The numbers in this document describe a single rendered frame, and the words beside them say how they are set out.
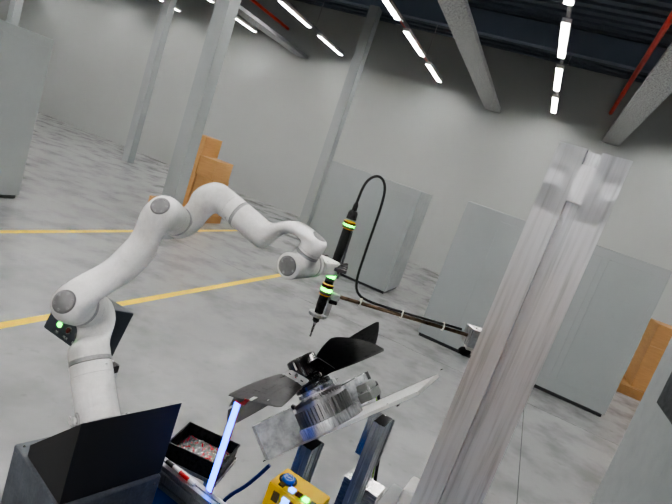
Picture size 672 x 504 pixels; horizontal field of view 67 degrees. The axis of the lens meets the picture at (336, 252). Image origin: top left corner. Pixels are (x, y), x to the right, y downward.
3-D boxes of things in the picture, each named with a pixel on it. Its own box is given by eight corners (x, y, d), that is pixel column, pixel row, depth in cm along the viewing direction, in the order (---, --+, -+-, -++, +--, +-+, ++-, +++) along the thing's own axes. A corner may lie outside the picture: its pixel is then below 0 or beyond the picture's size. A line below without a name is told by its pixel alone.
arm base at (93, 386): (75, 428, 136) (67, 360, 141) (53, 439, 148) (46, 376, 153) (144, 413, 149) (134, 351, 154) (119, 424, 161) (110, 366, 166)
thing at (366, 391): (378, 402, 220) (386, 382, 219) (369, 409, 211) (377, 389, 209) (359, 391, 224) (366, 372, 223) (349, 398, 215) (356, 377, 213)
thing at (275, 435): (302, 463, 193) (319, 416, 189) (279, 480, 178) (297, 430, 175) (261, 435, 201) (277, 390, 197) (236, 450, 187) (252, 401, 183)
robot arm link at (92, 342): (59, 368, 148) (50, 291, 154) (92, 371, 165) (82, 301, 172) (100, 356, 148) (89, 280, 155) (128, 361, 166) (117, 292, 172)
